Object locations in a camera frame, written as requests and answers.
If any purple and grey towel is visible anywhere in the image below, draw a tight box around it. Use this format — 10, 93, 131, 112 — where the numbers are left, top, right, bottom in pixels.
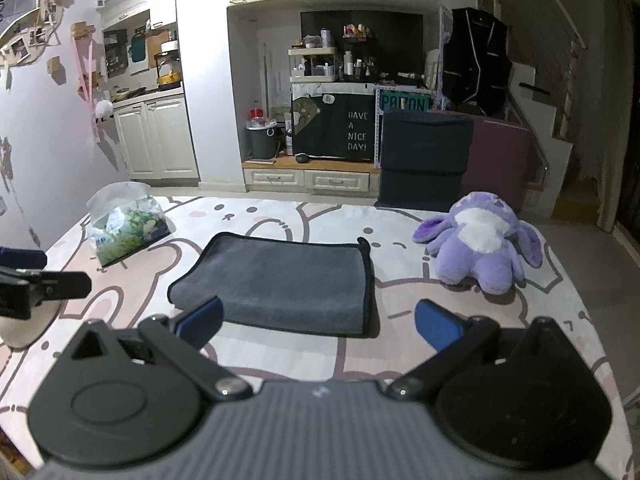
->
167, 232, 374, 337

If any white ceramic cat figurine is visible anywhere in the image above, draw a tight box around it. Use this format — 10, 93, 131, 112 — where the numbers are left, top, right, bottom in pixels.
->
0, 300, 62, 350

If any bunny print tablecloth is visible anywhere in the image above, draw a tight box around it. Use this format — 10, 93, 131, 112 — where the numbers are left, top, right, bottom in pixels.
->
1, 197, 634, 479

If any floral tissue pack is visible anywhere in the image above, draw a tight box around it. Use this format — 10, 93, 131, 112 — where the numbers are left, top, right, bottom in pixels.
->
87, 181, 170, 266

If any purple plush bunny toy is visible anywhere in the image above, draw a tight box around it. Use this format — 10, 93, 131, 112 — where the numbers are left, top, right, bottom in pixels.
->
412, 192, 542, 296

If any maroon storage box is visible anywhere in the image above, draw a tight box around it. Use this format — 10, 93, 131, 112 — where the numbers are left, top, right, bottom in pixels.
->
437, 110, 532, 212

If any white kitchen cabinet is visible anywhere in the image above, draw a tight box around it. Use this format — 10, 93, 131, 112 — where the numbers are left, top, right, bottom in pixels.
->
114, 89, 200, 182

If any dark blue chair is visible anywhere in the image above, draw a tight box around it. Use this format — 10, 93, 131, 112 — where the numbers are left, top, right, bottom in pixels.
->
376, 112, 473, 211

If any dark trash bin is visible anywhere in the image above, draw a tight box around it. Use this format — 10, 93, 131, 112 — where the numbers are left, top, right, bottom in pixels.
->
245, 107, 282, 160

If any black have a nice day curtain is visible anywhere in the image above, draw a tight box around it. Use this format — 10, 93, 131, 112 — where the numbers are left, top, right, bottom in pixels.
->
292, 93, 375, 162

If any poison sign crate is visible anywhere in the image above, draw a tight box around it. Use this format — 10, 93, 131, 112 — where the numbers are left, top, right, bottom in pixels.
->
373, 84, 435, 168

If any black hanging garment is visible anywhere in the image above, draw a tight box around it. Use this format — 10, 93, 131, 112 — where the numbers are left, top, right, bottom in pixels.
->
442, 8, 512, 118

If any white shelf rack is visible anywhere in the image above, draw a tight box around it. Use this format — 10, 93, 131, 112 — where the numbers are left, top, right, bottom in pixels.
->
288, 47, 337, 84

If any pink lanyard with pompom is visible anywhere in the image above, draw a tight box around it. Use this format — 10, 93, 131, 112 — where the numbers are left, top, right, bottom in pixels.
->
71, 22, 117, 134

